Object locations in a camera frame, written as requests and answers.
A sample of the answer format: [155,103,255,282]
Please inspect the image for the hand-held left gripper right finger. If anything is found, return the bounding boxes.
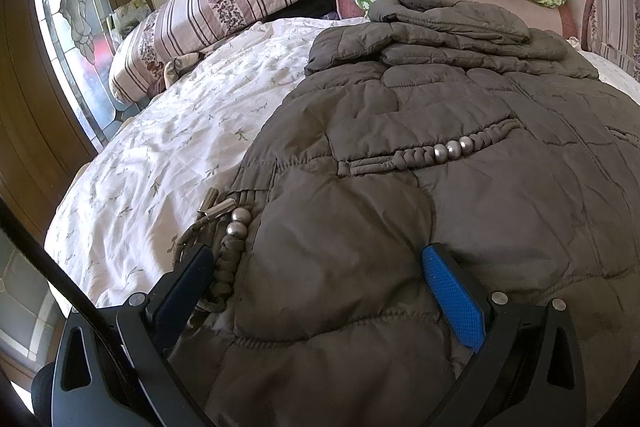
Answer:
[421,243,586,427]

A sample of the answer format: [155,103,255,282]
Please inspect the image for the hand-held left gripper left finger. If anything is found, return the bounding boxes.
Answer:
[52,243,217,427]

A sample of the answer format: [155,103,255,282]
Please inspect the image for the olive-brown puffer jacket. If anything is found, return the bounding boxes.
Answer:
[170,0,640,427]

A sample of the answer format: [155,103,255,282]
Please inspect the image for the white leaf-print bed sheet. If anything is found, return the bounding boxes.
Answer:
[45,17,640,308]

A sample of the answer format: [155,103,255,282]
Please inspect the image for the small patterned cloth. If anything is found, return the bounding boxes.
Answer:
[161,52,201,86]

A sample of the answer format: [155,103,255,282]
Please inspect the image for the floral printed box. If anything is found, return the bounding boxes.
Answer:
[107,0,153,42]

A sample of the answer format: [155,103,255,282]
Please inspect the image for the striped floral pillow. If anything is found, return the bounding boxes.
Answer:
[109,0,317,104]
[587,0,640,82]

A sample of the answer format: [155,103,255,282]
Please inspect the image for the stained glass window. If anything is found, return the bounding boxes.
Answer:
[30,0,146,142]

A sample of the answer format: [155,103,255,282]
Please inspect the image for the black cable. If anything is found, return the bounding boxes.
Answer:
[0,197,146,408]

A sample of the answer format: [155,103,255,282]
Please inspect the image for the wooden door frame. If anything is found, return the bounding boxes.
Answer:
[0,0,101,243]

